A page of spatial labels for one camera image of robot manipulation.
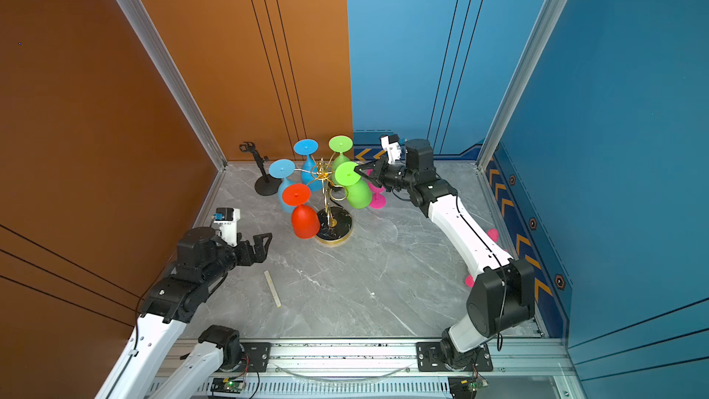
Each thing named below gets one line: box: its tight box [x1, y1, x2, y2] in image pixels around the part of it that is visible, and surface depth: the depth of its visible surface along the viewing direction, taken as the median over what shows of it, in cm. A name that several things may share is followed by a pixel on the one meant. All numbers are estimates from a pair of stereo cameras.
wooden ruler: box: [264, 269, 283, 308], surface depth 87 cm
